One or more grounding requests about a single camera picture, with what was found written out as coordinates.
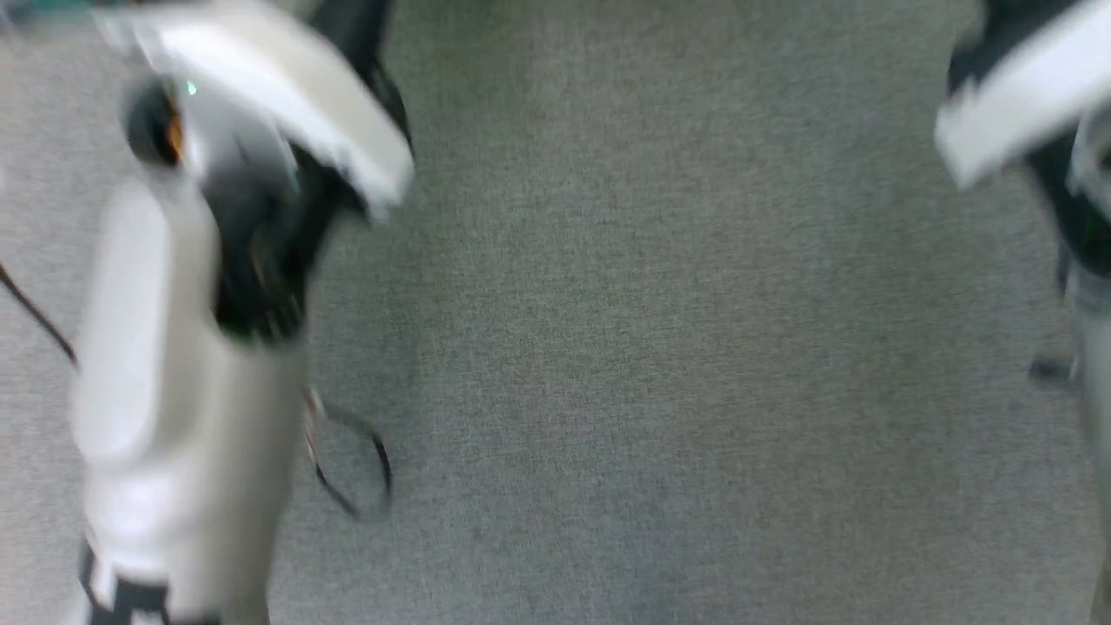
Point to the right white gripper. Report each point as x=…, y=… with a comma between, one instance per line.
x=1024, y=104

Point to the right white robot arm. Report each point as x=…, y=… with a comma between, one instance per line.
x=1089, y=347

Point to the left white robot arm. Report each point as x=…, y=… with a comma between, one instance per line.
x=182, y=417

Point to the grey fabric sofa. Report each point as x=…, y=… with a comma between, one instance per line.
x=651, y=347

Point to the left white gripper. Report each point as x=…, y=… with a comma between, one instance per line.
x=295, y=95

